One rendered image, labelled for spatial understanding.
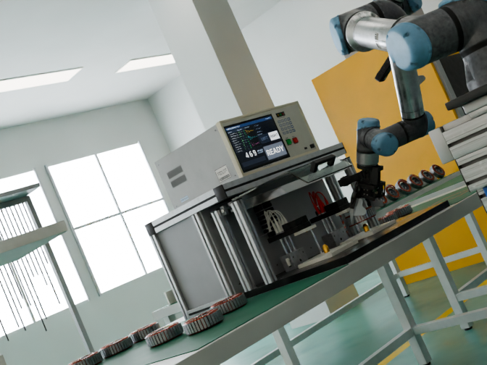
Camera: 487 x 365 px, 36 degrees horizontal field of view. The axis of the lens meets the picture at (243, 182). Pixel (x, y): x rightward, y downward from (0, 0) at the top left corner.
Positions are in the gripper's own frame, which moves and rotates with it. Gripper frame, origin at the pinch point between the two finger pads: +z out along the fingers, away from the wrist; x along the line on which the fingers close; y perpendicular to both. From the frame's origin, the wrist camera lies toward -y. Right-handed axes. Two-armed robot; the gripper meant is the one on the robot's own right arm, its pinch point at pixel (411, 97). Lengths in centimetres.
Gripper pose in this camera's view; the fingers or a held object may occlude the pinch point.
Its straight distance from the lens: 279.0
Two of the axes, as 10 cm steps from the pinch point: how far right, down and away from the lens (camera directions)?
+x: 5.5, -1.8, 8.1
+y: 7.3, -3.6, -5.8
